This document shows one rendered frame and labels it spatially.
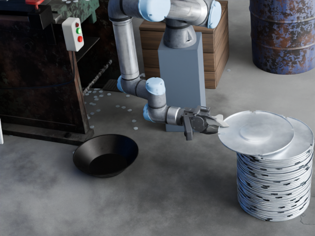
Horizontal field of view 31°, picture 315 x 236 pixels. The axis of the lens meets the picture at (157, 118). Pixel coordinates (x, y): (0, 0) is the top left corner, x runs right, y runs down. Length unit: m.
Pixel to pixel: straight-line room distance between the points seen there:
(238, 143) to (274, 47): 1.08
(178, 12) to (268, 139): 0.60
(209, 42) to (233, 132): 0.85
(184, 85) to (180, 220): 0.66
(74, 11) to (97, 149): 0.65
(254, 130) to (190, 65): 0.52
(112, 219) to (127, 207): 0.09
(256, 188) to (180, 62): 0.71
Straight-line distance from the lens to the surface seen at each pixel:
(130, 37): 2.27
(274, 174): 2.16
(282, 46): 3.15
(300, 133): 2.27
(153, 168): 2.60
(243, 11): 4.01
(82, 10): 2.83
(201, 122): 2.29
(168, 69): 2.62
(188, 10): 2.32
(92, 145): 2.73
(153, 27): 3.04
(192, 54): 2.57
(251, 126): 2.27
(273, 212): 2.29
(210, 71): 3.07
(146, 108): 2.37
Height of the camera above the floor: 1.63
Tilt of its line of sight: 34 degrees down
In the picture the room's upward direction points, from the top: 7 degrees counter-clockwise
